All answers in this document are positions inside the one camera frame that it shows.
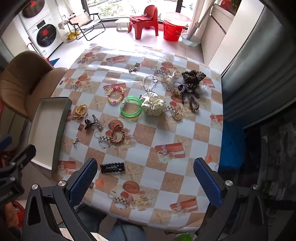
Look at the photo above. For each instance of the brown leather chair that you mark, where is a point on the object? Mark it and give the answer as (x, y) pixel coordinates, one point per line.
(23, 83)

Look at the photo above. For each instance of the pink basin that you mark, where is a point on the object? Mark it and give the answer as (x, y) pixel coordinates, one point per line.
(178, 18)

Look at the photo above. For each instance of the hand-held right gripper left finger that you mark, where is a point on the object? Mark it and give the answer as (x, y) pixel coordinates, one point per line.
(84, 178)

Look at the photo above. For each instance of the person's jeans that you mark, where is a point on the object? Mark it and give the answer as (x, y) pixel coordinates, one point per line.
(129, 233)

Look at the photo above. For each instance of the grey-green tray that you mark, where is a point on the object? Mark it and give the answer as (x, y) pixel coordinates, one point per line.
(46, 129)

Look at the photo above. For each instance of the silver refrigerator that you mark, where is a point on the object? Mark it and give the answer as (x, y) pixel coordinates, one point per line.
(259, 69)

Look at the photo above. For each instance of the red plastic chair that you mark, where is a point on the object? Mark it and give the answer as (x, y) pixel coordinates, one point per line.
(148, 18)

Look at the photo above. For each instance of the small white stool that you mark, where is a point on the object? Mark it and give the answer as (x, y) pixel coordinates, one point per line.
(120, 23)

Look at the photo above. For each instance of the cream polka dot scrunchie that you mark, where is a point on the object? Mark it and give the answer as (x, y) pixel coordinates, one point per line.
(153, 105)

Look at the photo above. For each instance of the white cabinet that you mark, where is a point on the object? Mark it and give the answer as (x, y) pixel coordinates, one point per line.
(217, 37)

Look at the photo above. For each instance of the small black claw clip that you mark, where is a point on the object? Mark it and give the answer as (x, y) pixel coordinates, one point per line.
(97, 122)

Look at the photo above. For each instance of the white dryer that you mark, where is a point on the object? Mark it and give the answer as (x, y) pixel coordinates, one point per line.
(40, 17)

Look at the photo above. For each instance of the small dark earring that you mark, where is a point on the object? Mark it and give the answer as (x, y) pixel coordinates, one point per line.
(131, 70)

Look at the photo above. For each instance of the small silver earring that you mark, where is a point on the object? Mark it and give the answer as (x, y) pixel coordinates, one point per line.
(75, 141)

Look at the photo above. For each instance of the grey mop pole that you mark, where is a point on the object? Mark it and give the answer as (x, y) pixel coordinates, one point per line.
(196, 26)

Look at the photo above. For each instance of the green plastic bangle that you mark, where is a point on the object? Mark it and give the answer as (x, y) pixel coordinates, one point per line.
(126, 112)

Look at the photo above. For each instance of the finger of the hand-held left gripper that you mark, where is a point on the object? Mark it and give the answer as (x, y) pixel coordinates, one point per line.
(5, 141)
(22, 155)

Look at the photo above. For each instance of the red bucket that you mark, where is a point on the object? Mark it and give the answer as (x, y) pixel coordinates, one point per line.
(172, 32)

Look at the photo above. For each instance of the black hair claw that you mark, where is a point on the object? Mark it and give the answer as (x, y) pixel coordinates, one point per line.
(88, 124)

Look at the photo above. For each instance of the black beaded hair clip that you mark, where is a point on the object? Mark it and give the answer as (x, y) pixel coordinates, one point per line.
(112, 167)

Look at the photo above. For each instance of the black slim hair clip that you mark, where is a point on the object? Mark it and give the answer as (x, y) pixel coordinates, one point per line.
(182, 98)

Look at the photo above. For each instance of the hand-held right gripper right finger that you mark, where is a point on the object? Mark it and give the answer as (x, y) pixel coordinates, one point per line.
(207, 183)

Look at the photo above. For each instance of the white washing machine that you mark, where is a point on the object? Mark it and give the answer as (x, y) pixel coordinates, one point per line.
(47, 36)

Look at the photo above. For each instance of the checkered printed tablecloth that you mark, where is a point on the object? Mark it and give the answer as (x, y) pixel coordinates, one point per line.
(143, 150)

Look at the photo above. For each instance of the white basin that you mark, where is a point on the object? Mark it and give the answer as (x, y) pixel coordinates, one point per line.
(190, 40)

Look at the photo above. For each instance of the folding lounge chair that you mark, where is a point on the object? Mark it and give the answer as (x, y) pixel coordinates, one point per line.
(86, 23)

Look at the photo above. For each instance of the clear gold bow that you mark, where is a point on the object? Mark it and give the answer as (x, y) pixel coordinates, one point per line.
(170, 80)

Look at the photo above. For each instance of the blue box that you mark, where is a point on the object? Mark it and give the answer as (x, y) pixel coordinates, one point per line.
(231, 150)

